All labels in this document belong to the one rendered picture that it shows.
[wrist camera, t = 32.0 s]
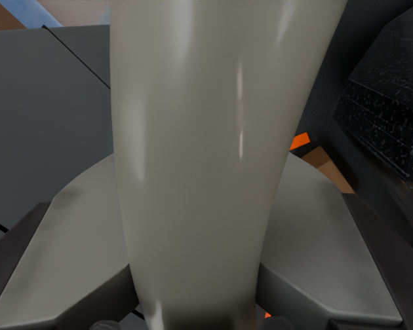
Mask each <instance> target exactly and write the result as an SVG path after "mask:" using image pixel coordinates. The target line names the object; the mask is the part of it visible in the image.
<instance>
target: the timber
mask: <svg viewBox="0 0 413 330"><path fill-rule="evenodd" d="M301 159H302V160H304V161H306V162H307V163H308V164H310V165H312V166H313V167H314V168H316V169H317V170H318V171H320V172H321V173H322V174H324V175H325V176H326V177H327V178H329V180H331V182H333V184H335V186H337V188H339V190H341V191H342V192H343V193H355V194H356V192H355V191H354V190H353V188H352V187H351V185H350V184H349V183H348V182H347V180H346V179H345V177H344V176H343V175H342V173H341V172H340V171H339V169H338V168H337V166H336V165H335V163H333V161H332V159H331V158H330V157H329V156H328V155H327V153H326V152H325V150H324V149H323V148H322V147H321V146H318V147H317V148H315V149H314V150H312V151H311V152H309V153H308V154H306V155H304V156H303V157H302V158H301ZM356 195H357V194H356ZM357 196H358V195H357Z"/></svg>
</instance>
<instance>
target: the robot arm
mask: <svg viewBox="0 0 413 330"><path fill-rule="evenodd" d="M256 303H257V304H258V305H259V306H260V307H261V308H263V309H264V310H265V311H266V312H267V313H268V314H269V315H271V316H269V317H266V318H265V319H264V320H263V322H262V324H261V326H260V328H259V330H413V247H412V246H411V245H410V244H409V243H407V242H406V241H405V240H404V239H403V238H402V237H401V236H400V235H399V234H397V233H396V232H395V231H394V230H393V229H392V228H391V227H390V226H389V225H388V224H387V223H386V222H385V221H384V220H383V219H382V218H381V217H379V216H378V215H377V214H376V213H375V212H374V211H373V210H372V209H370V208H369V207H368V206H367V205H366V204H365V203H364V202H363V201H362V200H361V199H360V198H359V197H358V196H357V195H356V194H355V193H343V192H342V191H341V190H339V188H337V186H335V184H333V182H331V180H329V178H327V177H326V176H325V175H324V174H322V173H321V172H320V171H319V170H317V169H316V168H314V167H313V166H312V165H310V164H308V163H307V162H306V161H304V160H302V159H300V158H299V157H297V156H295V155H293V154H292V153H290V152H289V153H288V156H287V159H286V162H285V166H284V169H283V172H282V175H281V178H280V181H279V185H278V188H277V192H276V195H275V199H274V202H273V206H272V209H271V213H270V216H269V221H268V224H267V229H266V233H265V238H264V243H263V247H262V253H261V257H260V266H259V271H258V283H257V290H256ZM138 305H139V300H138V297H137V294H136V290H135V286H134V282H133V279H132V274H131V271H130V265H129V261H128V255H127V249H126V245H125V238H124V233H123V225H122V220H121V211H120V206H119V198H118V192H117V179H116V173H115V161H114V153H112V154H111V155H109V156H108V157H106V158H105V159H103V160H101V161H99V162H98V163H97V164H95V165H93V166H92V167H90V168H89V169H87V170H86V171H84V172H83V173H81V174H80V175H78V176H77V177H76V178H75V179H74V180H72V181H71V182H70V183H68V184H67V185H66V186H65V187H64V188H63V189H62V190H61V191H60V192H59V193H58V194H57V195H56V196H55V197H54V198H53V199H52V200H51V201H50V202H39V203H38V204H37V205H36V206H34V207H33V208H32V209H31V210H30V211H29V212H28V213H27V214H26V215H25V216H23V218H21V220H19V222H17V223H16V224H15V225H14V226H13V227H12V228H11V229H10V230H9V231H7V232H6V233H5V234H4V235H3V236H2V237H1V238H0V330H121V328H120V326H119V324H118V323H119V322H120V321H121V320H122V319H123V318H124V317H125V316H127V315H128V314H129V313H130V312H132V311H133V310H134V309H135V308H136V307H137V306H138Z"/></svg>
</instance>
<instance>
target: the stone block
mask: <svg viewBox="0 0 413 330"><path fill-rule="evenodd" d="M332 118H333V119H334V120H335V122H336V123H337V125H338V126H339V127H340V129H341V130H342V132H343V133H344V134H345V135H346V137H347V138H348V140H349V141H350V142H351V144H352V145H353V146H354V148H355V149H356V150H357V152H358V153H359V154H360V156H361V157H362V158H363V160H364V161H365V162H366V164H367V165H368V167H369V168H370V169H371V170H372V172H373V173H374V175H375V176H376V177H377V179H378V180H379V182H380V183H381V184H382V185H383V187H384V188H385V190H386V191H387V192H388V194H389V195H390V197H392V199H393V200H394V202H395V203H396V205H397V206H398V207H399V209H400V210H401V211H402V212H403V214H404V216H405V217H406V218H407V219H408V221H409V222H410V224H411V225H412V226H413V7H412V8H410V9H408V10H407V11H406V12H404V13H402V14H401V15H399V16H398V17H396V18H395V19H393V20H392V21H390V22H389V23H387V24H386V25H385V26H384V27H383V29H382V30H381V32H380V33H379V35H378V36H377V37H376V39H375V40H374V42H373V43H372V44H371V46H370V48H369V49H368V50H367V51H366V53H365V55H364V56H363V57H362V59H361V60H360V62H359V63H358V64H357V66H356V68H355V69H354V70H353V72H352V73H351V74H350V76H349V78H348V80H347V82H346V85H345V87H344V90H343V92H342V95H341V97H340V100H339V102H338V104H337V107H336V110H335V112H334V114H333V117H332Z"/></svg>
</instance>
